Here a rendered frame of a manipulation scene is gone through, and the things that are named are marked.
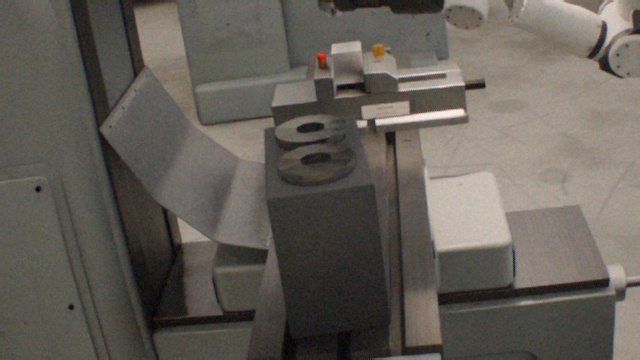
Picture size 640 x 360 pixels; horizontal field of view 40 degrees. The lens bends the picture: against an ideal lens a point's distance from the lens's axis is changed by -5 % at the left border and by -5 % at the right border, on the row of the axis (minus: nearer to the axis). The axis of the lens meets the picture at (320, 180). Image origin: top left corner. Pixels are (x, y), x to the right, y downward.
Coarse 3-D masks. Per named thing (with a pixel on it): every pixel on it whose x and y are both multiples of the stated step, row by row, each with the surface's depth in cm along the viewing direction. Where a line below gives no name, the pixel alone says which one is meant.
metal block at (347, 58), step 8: (336, 48) 164; (344, 48) 163; (352, 48) 162; (360, 48) 163; (336, 56) 161; (344, 56) 161; (352, 56) 161; (360, 56) 161; (336, 64) 162; (344, 64) 162; (352, 64) 162; (360, 64) 162; (336, 72) 163; (344, 72) 163; (352, 72) 163; (360, 72) 162; (336, 80) 163; (344, 80) 163; (352, 80) 163; (360, 80) 163
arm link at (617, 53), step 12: (612, 0) 135; (624, 0) 127; (636, 0) 125; (600, 12) 137; (624, 12) 128; (636, 12) 126; (636, 24) 126; (624, 36) 127; (636, 36) 126; (612, 48) 128; (624, 48) 127; (636, 48) 127; (612, 60) 129; (624, 60) 129; (636, 60) 128; (624, 72) 130; (636, 72) 130
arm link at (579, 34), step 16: (544, 0) 130; (544, 16) 130; (560, 16) 130; (576, 16) 131; (592, 16) 132; (608, 16) 133; (544, 32) 132; (560, 32) 131; (576, 32) 131; (592, 32) 131; (608, 32) 131; (624, 32) 127; (560, 48) 134; (576, 48) 132; (592, 48) 132; (608, 48) 130; (608, 64) 131
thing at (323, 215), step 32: (288, 128) 114; (320, 128) 115; (352, 128) 115; (288, 160) 105; (320, 160) 107; (352, 160) 103; (288, 192) 100; (320, 192) 100; (352, 192) 100; (288, 224) 101; (320, 224) 101; (352, 224) 102; (288, 256) 103; (320, 256) 103; (352, 256) 103; (288, 288) 104; (320, 288) 105; (352, 288) 105; (384, 288) 105; (288, 320) 106; (320, 320) 106; (352, 320) 107; (384, 320) 107
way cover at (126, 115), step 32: (128, 96) 152; (160, 96) 164; (128, 128) 146; (160, 128) 157; (192, 128) 169; (128, 160) 140; (160, 160) 150; (192, 160) 160; (224, 160) 168; (160, 192) 144; (192, 192) 151; (224, 192) 158; (256, 192) 161; (192, 224) 143; (224, 224) 149; (256, 224) 151
